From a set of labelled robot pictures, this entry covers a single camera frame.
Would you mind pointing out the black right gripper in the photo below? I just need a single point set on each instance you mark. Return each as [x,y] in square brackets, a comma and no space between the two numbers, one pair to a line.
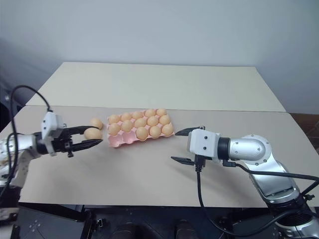
[200,159]

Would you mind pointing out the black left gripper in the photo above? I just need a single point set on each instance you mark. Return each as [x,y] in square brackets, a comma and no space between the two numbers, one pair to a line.
[62,143]

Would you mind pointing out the brown egg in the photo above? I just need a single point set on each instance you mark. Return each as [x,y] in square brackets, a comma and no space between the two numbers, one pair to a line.
[127,125]
[155,131]
[164,119]
[96,123]
[167,129]
[114,118]
[161,112]
[152,121]
[125,116]
[141,132]
[114,129]
[93,134]
[137,115]
[150,113]
[140,122]

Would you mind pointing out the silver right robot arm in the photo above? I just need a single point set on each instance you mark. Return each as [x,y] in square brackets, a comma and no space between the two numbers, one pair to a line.
[249,148]

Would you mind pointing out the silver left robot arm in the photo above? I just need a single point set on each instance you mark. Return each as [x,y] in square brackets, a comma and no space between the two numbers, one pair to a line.
[23,142]

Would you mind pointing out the pink egg carton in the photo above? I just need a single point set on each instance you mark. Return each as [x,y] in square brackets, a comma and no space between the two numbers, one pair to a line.
[119,140]

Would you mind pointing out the white grey device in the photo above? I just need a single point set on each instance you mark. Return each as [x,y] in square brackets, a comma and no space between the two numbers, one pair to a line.
[8,214]

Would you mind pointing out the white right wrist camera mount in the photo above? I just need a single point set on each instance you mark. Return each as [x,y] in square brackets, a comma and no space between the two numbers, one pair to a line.
[203,143]

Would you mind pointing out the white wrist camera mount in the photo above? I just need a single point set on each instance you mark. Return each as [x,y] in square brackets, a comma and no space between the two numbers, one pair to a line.
[49,124]
[203,143]

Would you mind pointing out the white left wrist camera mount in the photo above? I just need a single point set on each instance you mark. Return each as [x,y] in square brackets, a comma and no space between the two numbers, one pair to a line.
[49,124]

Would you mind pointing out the black frame under table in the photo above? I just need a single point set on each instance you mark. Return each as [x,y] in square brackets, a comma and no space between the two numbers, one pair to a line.
[62,221]

